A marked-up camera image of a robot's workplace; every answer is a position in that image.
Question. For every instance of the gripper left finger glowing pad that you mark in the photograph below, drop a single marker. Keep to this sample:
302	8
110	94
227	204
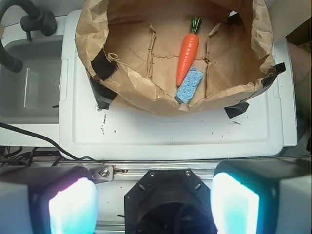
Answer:
47	200

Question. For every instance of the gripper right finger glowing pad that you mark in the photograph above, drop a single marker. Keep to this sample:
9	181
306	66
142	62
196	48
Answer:
262	196

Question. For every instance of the blue sponge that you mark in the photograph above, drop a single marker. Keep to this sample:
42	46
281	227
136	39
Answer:
187	89

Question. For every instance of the white plastic bin lid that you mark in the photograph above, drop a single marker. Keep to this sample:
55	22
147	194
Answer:
119	133

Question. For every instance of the black tape piece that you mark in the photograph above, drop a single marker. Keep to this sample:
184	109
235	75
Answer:
103	96
236	110
277	70
103	67

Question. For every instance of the grey toy sink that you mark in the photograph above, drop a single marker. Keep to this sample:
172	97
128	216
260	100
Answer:
31	96

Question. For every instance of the orange toy carrot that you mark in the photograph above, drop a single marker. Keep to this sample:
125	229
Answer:
188	50

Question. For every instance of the brown paper bag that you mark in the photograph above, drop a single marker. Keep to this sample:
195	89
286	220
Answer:
144	38

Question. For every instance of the aluminium rail frame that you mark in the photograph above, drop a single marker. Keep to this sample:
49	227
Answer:
118	170

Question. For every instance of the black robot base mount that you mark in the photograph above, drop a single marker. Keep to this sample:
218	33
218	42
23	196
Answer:
169	202

